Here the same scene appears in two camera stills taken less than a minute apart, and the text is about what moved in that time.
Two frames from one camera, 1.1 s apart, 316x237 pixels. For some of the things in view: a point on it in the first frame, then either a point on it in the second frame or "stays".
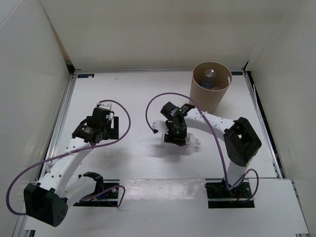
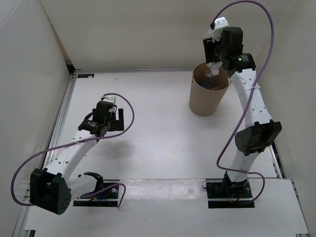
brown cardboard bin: (210, 81) stays
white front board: (178, 206) stays
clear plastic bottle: (210, 73) stays
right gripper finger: (180, 141) → (213, 50)
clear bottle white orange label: (193, 144) → (214, 66)
